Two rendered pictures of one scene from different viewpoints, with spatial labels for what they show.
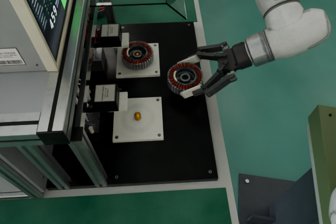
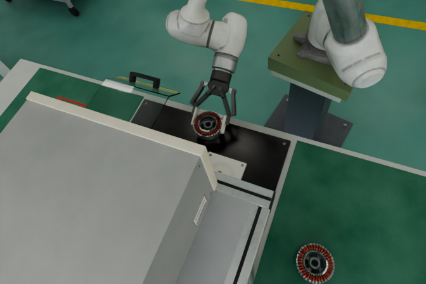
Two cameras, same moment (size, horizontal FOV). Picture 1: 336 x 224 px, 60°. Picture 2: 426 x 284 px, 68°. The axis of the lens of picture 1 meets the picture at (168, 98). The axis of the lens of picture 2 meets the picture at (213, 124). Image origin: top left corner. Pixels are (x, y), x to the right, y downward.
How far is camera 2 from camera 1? 0.53 m
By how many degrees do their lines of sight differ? 28
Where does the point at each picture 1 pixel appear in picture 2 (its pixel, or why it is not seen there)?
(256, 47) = (227, 63)
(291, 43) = (240, 42)
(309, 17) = (233, 21)
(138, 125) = not seen: hidden behind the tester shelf
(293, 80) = (193, 69)
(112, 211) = (286, 222)
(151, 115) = (222, 164)
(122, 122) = not seen: hidden behind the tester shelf
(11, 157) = not seen: hidden behind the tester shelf
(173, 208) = (299, 179)
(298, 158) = (257, 101)
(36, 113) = (251, 206)
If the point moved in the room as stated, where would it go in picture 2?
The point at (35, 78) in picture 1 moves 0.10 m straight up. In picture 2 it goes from (217, 201) to (211, 187)
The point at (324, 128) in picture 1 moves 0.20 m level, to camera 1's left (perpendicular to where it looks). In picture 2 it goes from (286, 63) to (269, 101)
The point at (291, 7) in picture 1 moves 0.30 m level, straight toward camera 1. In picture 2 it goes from (218, 26) to (277, 76)
